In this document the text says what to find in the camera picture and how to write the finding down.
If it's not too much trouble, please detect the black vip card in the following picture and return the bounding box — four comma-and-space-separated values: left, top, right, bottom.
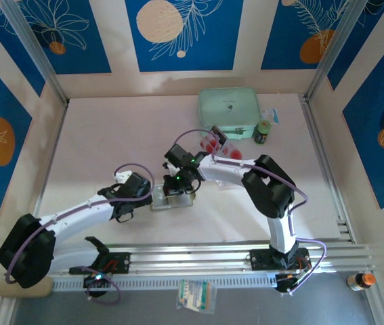
153, 185, 171, 208
211, 125, 230, 142

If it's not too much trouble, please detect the green card holder wallet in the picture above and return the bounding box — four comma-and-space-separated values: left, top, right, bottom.
150, 183, 196, 213

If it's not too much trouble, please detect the mint green zip pouch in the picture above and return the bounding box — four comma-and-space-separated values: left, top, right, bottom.
197, 87, 262, 141

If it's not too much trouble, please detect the dark jar green lid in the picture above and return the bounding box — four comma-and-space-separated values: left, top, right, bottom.
253, 119, 273, 146

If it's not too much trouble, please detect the clear bag of packets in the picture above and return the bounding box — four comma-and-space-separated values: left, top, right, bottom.
177, 279, 218, 311

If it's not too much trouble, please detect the small blue white packet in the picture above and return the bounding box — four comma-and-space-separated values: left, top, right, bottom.
261, 107, 281, 126

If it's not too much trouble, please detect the beige foam block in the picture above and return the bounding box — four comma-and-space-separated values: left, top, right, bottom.
0, 276, 55, 299

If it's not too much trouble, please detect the brown bottle orange cap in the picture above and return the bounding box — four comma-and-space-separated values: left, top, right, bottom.
346, 273, 377, 292

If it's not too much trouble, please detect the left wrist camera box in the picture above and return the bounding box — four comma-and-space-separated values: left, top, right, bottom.
112, 170, 152, 198

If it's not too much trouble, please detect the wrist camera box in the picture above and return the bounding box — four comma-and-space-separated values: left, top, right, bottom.
162, 144, 193, 169
112, 170, 152, 198

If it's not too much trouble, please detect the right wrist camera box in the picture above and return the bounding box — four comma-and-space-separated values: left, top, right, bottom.
162, 144, 193, 169

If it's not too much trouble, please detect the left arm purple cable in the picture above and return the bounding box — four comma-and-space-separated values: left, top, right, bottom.
4, 163, 156, 304

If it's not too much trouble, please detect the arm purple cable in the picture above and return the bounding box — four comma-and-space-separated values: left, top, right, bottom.
4, 163, 156, 304
173, 129, 328, 295

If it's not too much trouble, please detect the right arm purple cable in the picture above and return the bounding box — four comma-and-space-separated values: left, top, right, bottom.
173, 129, 328, 295

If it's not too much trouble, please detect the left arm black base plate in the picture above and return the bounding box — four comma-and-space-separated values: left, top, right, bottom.
68, 251, 132, 276

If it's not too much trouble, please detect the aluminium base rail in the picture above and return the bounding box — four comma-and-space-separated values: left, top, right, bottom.
4, 241, 377, 276

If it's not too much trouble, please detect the slotted grey cable duct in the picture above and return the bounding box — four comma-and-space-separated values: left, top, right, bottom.
51, 273, 278, 291

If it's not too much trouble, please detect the aluminium side rail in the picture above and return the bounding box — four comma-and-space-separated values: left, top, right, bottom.
300, 95, 357, 243
34, 100, 70, 217

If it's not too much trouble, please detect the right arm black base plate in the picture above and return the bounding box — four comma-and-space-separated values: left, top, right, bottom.
249, 248, 312, 272

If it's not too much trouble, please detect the aluminium frame post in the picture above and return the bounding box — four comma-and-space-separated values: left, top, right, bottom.
303, 0, 372, 100
0, 0, 70, 105

